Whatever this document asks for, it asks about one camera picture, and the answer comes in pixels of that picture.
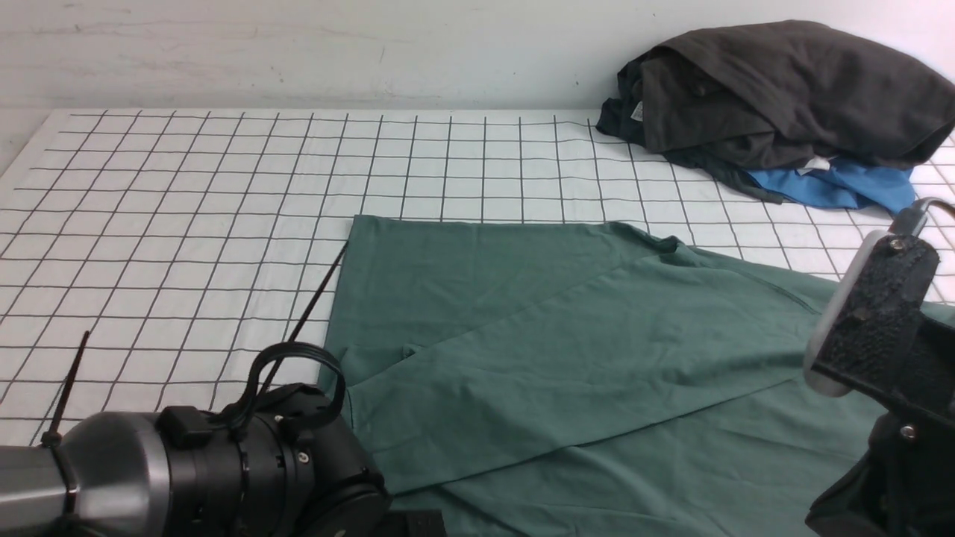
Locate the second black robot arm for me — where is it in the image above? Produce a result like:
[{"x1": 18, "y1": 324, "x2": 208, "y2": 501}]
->
[{"x1": 805, "y1": 313, "x2": 953, "y2": 536}]

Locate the white grid tablecloth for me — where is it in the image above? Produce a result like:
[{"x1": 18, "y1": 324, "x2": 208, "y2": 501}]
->
[{"x1": 0, "y1": 110, "x2": 955, "y2": 448}]

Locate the green long-sleeve top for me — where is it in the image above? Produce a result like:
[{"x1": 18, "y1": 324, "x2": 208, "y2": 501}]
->
[{"x1": 325, "y1": 216, "x2": 884, "y2": 536}]

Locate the blue garment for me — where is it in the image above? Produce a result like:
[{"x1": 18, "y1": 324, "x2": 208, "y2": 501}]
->
[{"x1": 747, "y1": 157, "x2": 916, "y2": 215}]

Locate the dark grey garment pile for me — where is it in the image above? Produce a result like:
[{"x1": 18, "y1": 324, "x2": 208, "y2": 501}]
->
[{"x1": 596, "y1": 20, "x2": 954, "y2": 204}]

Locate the black camera cable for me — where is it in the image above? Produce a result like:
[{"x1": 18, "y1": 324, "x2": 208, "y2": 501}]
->
[{"x1": 224, "y1": 342, "x2": 347, "y2": 441}]

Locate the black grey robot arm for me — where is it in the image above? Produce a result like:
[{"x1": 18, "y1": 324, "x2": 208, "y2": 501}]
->
[{"x1": 2, "y1": 384, "x2": 448, "y2": 536}]

